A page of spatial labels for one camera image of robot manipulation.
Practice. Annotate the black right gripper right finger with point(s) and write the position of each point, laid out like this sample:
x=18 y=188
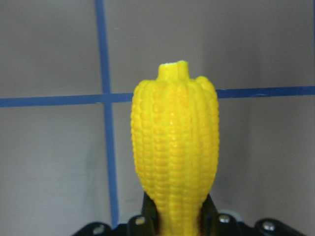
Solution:
x=214 y=223

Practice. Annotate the yellow toy corn cob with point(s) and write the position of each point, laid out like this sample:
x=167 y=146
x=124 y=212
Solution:
x=176 y=141

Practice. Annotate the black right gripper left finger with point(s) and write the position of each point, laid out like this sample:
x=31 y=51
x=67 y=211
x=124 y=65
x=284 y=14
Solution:
x=143 y=224

